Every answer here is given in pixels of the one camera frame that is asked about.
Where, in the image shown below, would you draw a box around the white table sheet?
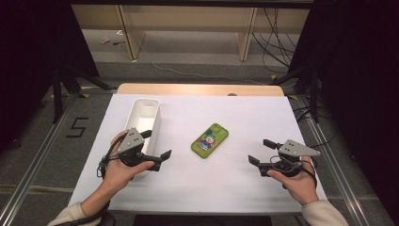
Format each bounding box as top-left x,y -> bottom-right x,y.
68,93 -> 327,215

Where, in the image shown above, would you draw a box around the person's left hand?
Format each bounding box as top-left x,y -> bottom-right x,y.
102,130 -> 155,194

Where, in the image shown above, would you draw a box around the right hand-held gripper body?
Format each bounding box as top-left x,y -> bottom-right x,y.
259,139 -> 322,177

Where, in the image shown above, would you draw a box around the left hand-held gripper cable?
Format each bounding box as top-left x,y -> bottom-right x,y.
62,137 -> 122,226

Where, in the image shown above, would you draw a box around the black floor cables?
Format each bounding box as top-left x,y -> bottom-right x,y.
293,105 -> 338,150

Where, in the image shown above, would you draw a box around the white plastic bin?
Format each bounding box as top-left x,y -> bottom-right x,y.
123,98 -> 162,182

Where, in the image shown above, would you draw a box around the black metal stand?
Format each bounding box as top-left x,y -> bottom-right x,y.
51,62 -> 119,124
271,65 -> 321,123

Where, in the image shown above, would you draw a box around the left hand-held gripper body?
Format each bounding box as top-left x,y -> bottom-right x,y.
116,126 -> 163,172

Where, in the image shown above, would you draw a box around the thin white floor cable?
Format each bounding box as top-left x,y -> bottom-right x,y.
139,40 -> 267,86

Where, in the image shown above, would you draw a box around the aluminium floor rail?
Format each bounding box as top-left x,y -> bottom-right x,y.
0,93 -> 79,226
295,95 -> 371,226

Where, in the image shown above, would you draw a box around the hand-held gripper cable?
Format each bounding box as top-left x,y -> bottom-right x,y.
62,137 -> 122,226
269,154 -> 318,190

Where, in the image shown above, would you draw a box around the bundle of black cables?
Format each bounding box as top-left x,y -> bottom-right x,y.
252,8 -> 297,74

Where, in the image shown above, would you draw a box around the person's right hand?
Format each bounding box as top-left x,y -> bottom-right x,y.
266,159 -> 319,206

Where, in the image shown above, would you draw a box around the black curtain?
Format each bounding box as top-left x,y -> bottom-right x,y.
288,0 -> 399,220
0,0 -> 100,152

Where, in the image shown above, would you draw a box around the green cartoon phone case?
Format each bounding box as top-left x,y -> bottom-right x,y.
190,122 -> 230,159

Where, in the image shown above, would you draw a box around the beige wooden shelf unit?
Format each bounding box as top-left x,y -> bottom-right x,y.
71,4 -> 310,62

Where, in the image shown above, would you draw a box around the right hand-held gripper cable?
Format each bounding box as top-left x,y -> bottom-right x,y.
269,154 -> 318,190

